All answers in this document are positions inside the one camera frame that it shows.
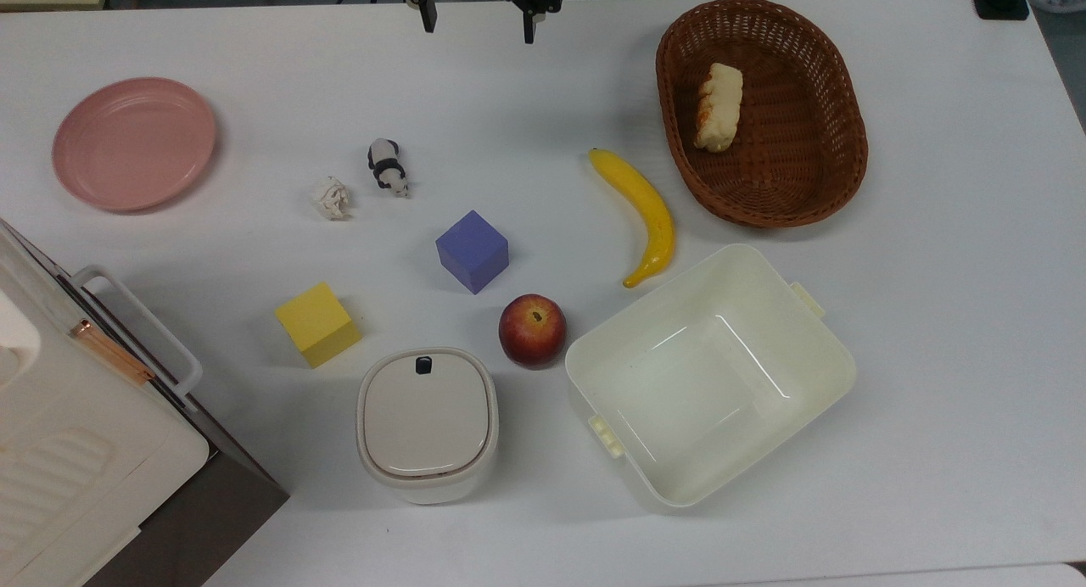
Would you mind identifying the small white trash can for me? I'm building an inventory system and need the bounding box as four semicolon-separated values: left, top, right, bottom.
356;347;500;506

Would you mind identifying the black and white panda toy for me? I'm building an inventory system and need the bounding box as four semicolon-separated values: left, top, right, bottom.
367;138;411;199

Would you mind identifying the purple cube block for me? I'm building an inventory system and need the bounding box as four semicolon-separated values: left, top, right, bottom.
435;210;510;295

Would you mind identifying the crumpled white paper ball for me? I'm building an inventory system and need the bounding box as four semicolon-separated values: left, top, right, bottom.
311;176;352;221

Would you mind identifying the yellow banana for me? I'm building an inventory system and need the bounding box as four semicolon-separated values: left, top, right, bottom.
589;148;677;289

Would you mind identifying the pale bread piece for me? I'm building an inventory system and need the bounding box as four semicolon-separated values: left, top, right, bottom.
694;63;744;154

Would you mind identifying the red apple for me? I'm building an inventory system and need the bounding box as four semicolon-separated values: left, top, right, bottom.
498;294;568;369

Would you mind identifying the yellow cube block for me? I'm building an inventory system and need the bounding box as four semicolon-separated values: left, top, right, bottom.
275;282;363;369

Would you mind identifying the brown oval wicker basket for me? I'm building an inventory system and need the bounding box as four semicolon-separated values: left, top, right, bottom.
656;0;870;229

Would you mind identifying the pink round plate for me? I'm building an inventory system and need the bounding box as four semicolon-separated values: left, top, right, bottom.
53;77;218;213

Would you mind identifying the cream square plastic bin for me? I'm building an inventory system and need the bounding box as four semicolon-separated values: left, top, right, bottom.
565;244;857;510

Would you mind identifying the copper door latch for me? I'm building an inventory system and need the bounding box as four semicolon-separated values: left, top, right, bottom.
70;319;156;386

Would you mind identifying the dark brown wooden drawer box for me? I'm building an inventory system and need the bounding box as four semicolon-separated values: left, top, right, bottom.
81;396;290;587

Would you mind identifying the cream cabinet with door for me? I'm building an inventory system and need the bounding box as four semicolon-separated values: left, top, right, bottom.
0;218;210;587

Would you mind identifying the white cabinet door handle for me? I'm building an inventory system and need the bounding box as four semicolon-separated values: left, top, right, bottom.
71;265;204;414

